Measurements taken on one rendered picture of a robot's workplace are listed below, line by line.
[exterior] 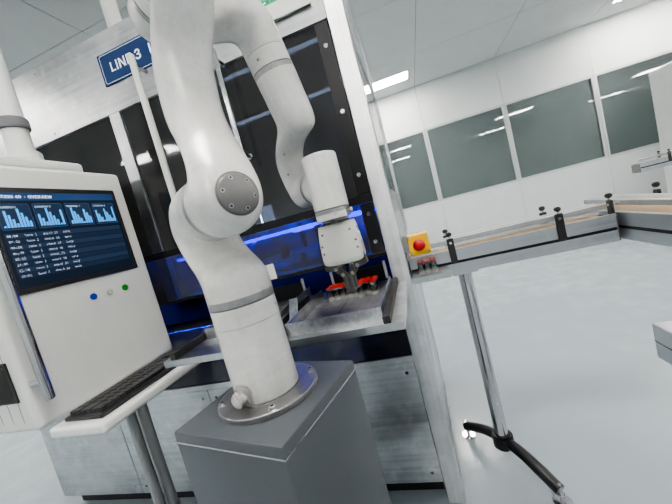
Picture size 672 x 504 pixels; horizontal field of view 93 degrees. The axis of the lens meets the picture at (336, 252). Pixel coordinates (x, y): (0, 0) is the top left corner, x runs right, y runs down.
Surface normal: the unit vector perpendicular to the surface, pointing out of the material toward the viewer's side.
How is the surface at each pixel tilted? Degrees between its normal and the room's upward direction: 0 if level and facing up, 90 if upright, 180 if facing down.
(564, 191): 90
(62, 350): 90
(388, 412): 90
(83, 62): 90
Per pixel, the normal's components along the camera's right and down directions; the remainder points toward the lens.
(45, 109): -0.23, 0.15
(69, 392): 0.93, -0.22
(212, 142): 0.36, -0.46
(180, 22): 0.56, 0.44
